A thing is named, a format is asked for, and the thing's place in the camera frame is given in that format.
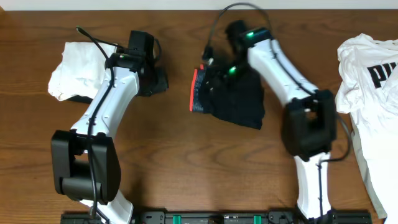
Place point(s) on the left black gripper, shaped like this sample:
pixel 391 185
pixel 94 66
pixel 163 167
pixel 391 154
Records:
pixel 156 83

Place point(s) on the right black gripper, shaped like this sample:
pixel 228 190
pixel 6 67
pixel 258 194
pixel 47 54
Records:
pixel 217 71

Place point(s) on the black pants red waistband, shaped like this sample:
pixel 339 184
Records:
pixel 236 97

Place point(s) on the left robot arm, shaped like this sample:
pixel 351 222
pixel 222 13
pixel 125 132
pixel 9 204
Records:
pixel 85 163

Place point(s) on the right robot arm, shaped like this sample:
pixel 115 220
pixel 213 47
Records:
pixel 308 121

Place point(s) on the folded white cloth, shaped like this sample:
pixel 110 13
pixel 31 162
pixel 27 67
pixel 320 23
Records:
pixel 80 73

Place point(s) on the folded black garment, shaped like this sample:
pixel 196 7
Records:
pixel 80 99

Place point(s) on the white printed t-shirt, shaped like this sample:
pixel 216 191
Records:
pixel 368 94

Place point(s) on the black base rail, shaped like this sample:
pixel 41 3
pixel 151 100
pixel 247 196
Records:
pixel 271 217

